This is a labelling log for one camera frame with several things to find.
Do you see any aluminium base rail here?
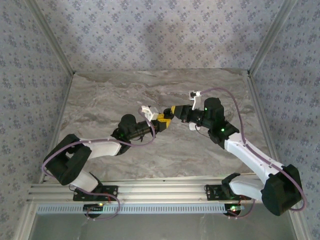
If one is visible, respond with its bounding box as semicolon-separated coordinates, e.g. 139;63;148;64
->
27;174;267;203

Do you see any right controller board green light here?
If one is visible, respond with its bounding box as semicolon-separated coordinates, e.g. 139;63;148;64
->
224;204;245;216

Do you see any aluminium frame post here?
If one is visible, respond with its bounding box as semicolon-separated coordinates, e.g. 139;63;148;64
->
247;0;300;76
24;0;77;77

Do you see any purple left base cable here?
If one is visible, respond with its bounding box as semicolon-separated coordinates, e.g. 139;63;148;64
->
86;193;121;221

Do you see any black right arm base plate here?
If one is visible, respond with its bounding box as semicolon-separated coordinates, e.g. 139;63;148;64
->
204;183;242;201

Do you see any aluminium table side rail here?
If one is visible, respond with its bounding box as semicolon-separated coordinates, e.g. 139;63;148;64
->
248;72;310;240
14;72;75;240

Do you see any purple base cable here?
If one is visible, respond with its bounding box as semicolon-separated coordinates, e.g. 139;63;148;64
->
86;193;121;221
227;198;256;220

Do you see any grey slotted cable duct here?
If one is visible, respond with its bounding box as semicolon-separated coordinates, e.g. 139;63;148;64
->
36;202;245;215

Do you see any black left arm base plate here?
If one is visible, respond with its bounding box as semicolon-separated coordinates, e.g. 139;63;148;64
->
73;184;119;202

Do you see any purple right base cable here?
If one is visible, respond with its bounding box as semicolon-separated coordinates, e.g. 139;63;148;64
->
227;198;256;220

